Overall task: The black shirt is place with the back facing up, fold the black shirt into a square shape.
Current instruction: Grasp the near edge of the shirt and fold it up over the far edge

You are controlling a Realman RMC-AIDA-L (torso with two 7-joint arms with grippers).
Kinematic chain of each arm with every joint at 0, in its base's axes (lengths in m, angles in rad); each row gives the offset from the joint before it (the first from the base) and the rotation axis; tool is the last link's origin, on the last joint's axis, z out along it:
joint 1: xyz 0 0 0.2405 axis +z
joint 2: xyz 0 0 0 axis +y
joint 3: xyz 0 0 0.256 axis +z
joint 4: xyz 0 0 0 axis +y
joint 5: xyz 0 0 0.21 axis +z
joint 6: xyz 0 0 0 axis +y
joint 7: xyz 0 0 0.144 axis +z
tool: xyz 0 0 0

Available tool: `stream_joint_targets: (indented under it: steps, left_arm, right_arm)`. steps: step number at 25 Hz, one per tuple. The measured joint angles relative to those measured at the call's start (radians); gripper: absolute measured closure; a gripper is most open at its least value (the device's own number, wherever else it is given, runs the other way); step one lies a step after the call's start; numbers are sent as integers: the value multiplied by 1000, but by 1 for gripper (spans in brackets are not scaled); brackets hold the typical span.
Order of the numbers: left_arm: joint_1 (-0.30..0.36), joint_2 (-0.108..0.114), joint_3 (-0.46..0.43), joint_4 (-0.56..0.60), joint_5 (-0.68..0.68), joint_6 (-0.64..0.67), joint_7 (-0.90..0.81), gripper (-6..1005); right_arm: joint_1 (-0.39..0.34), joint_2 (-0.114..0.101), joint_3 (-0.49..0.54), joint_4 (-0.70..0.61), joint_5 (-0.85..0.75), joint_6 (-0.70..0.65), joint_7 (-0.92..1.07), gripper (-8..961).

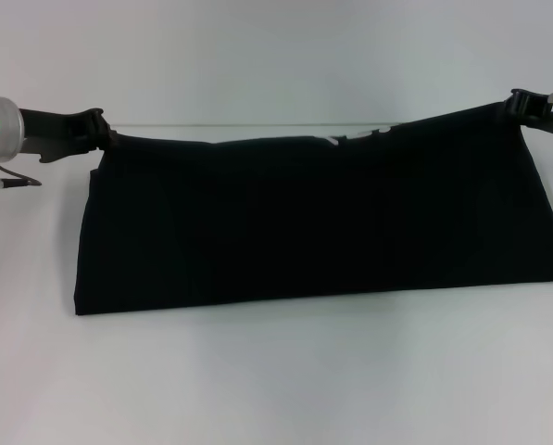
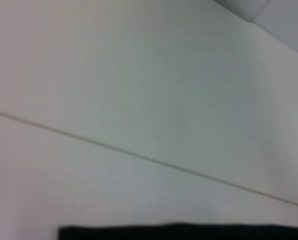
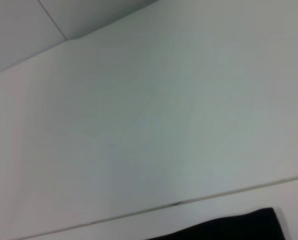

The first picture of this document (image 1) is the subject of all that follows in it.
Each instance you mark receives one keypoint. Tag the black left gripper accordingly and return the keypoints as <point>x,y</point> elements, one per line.
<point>58,132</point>

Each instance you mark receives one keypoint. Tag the black t-shirt with FREE print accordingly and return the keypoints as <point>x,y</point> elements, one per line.
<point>304,218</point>

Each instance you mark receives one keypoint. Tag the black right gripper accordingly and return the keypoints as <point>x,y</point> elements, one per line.
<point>551,120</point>

